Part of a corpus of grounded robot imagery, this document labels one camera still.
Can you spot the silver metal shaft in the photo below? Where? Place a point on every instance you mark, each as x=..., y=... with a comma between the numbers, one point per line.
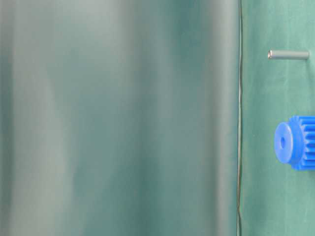
x=285, y=54

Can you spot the green cloth mat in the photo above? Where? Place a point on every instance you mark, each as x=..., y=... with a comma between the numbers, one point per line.
x=275, y=200

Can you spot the small blue plastic gear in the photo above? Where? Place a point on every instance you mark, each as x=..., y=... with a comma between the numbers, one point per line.
x=294, y=142

